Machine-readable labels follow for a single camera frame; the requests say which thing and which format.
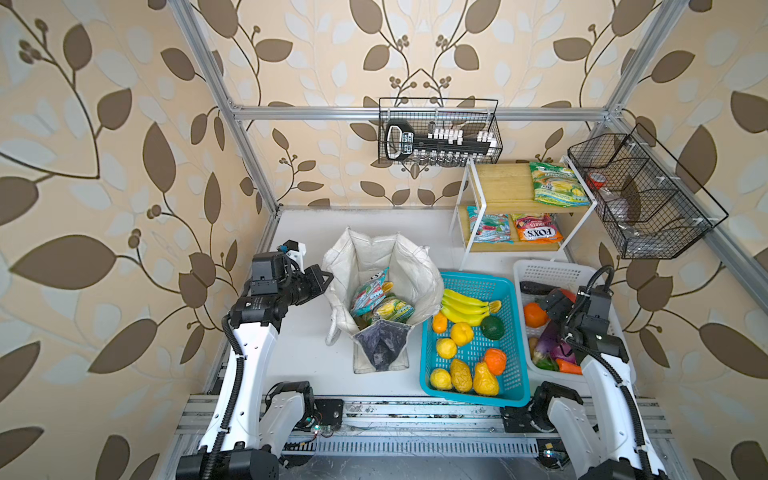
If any orange tangerine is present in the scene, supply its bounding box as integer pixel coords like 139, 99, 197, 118
523, 302, 549, 329

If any orange Fox's candy packet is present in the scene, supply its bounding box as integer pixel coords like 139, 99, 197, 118
512, 214, 564, 244

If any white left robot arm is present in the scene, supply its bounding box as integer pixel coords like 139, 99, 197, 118
175, 240, 333, 479

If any black wire basket back wall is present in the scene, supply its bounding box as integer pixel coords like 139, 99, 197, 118
378, 96, 503, 168

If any black keyboard toy in basket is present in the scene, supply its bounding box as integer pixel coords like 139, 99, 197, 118
378, 119, 503, 165

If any white wooden two-tier shelf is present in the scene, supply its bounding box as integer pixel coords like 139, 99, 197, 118
449, 161, 597, 271

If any green pepper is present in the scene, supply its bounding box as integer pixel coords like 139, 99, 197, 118
534, 356, 559, 372

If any teal candy packet lower shelf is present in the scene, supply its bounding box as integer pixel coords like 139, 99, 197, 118
466, 206, 513, 244

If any yellow lemon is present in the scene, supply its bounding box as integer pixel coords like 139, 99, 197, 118
436, 338, 458, 360
429, 368, 453, 391

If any black wire basket right wall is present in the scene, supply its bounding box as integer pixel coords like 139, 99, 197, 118
568, 124, 729, 260

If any purple onion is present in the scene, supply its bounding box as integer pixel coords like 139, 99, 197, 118
550, 342, 577, 365

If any black wire basket wall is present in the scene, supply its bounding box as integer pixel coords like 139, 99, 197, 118
378, 96, 503, 168
568, 124, 729, 260

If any yellow lemon bottom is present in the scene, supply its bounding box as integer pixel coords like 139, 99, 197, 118
429, 368, 453, 391

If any orange carrot-like fruit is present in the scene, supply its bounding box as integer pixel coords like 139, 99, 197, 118
432, 311, 448, 335

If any white plastic vegetable basket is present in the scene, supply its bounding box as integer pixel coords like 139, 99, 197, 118
511, 259, 637, 385

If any green yellow tea packet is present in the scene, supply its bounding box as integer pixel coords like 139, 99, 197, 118
371, 296, 415, 323

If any green yellow packet right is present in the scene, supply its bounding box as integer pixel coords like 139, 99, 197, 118
529, 162, 591, 208

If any yellow-brown potato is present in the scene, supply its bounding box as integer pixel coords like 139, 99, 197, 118
449, 358, 473, 393

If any yellow pear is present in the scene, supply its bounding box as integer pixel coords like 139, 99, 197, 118
473, 362, 500, 397

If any yellow orange fruit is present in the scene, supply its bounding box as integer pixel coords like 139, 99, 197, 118
450, 322, 474, 347

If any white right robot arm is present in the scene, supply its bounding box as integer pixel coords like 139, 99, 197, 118
500, 260, 668, 479

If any teal candy packet shelf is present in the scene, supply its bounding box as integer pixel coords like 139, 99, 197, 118
466, 206, 513, 244
350, 268, 389, 317

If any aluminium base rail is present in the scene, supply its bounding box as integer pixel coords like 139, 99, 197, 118
167, 395, 679, 465

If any plastic bottle red cap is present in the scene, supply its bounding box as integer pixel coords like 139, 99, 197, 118
587, 172, 636, 225

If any orange persimmon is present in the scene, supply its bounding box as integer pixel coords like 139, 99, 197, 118
483, 348, 507, 377

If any teal plastic fruit basket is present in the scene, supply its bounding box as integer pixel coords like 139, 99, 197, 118
420, 271, 531, 408

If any yellow lemon lower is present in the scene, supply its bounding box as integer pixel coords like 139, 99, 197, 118
436, 338, 458, 360

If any yellow banana bunch back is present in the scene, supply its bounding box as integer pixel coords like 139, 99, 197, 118
440, 289, 502, 327

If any orange carrot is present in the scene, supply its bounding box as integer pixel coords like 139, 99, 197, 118
556, 358, 582, 375

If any white canvas grocery bag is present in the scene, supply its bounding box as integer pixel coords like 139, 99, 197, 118
322, 229, 444, 375

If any teal candy packet top shelf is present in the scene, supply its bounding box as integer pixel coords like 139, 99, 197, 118
350, 268, 389, 317

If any green avocado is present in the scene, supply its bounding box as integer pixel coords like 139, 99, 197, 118
480, 315, 505, 341

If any dark cucumber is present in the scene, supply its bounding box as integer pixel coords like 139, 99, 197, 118
519, 281, 556, 296

